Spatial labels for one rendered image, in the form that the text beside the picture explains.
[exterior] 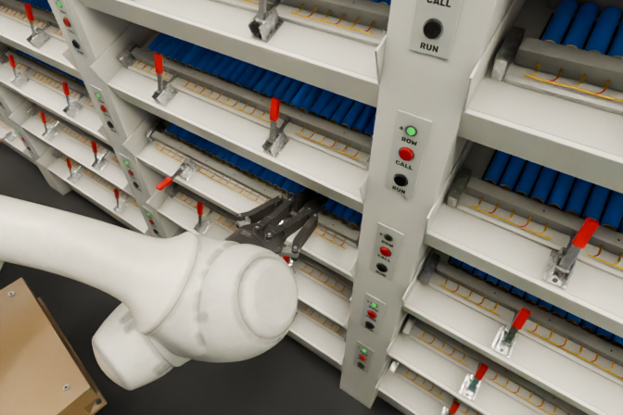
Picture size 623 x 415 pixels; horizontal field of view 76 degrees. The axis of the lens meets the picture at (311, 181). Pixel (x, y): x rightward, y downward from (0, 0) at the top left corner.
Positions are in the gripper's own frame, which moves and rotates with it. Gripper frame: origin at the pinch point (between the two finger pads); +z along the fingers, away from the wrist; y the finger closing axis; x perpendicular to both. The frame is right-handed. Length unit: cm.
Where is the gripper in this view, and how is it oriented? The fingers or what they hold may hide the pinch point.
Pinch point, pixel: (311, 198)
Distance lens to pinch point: 74.6
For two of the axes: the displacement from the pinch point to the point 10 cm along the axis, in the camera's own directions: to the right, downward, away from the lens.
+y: -8.2, -4.0, 4.1
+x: -1.0, 8.0, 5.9
